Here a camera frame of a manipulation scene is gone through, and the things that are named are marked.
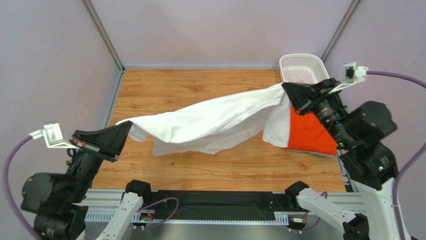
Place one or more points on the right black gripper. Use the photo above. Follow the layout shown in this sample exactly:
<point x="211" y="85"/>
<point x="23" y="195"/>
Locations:
<point x="317" y="96"/>

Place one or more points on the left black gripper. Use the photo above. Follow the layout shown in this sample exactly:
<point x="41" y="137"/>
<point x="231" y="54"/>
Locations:
<point x="104" y="142"/>

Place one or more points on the white t shirt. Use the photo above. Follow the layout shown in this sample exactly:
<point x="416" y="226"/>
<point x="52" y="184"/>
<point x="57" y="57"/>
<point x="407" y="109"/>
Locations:
<point x="218" y="124"/>

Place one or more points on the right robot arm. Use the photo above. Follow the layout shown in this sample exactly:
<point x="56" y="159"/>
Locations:
<point x="370" y="164"/>

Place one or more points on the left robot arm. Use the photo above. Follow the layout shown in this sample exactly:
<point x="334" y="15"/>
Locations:
<point x="55" y="197"/>

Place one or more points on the white plastic laundry basket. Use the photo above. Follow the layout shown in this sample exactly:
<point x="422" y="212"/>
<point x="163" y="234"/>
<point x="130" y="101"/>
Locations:
<point x="302" y="67"/>

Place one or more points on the folded orange t shirt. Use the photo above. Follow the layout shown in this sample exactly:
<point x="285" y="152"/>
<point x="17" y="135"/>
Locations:
<point x="307" y="134"/>

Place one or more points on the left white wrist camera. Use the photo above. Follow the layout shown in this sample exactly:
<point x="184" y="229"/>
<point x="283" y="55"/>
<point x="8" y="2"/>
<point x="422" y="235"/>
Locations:
<point x="52" y="135"/>

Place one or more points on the aluminium frame rail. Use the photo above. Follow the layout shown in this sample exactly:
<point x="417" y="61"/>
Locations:
<point x="103" y="203"/>

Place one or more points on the right corner aluminium post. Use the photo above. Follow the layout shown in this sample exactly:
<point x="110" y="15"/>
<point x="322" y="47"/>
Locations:
<point x="339" y="31"/>

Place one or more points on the corner aluminium post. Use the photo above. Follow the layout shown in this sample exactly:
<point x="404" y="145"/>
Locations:
<point x="96" y="20"/>
<point x="339" y="31"/>

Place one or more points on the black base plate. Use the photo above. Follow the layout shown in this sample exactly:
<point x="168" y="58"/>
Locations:
<point x="227" y="205"/>

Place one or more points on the left corner aluminium post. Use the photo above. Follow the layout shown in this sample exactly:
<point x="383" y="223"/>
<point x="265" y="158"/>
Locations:
<point x="96" y="20"/>

